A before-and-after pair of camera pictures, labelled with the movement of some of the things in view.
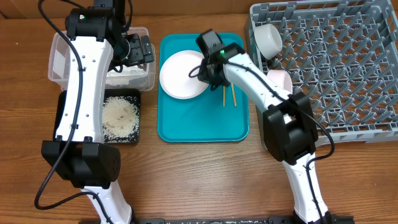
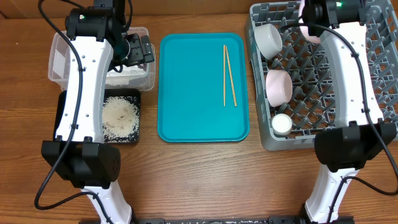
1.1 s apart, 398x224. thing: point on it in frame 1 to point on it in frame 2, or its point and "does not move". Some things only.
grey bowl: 268,40 does not move
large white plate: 175,78 to 305,30
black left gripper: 138,56 does not move
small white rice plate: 282,78 does not move
